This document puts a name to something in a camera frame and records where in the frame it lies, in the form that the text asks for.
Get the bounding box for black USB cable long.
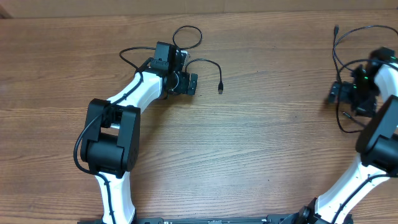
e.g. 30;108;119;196
172;25;224;95

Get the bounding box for black USB cable short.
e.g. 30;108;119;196
332;25;397;134

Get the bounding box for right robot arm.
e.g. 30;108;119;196
283;47;397;223

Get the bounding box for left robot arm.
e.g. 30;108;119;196
73;42;198;223

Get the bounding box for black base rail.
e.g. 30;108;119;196
134;213;299;224

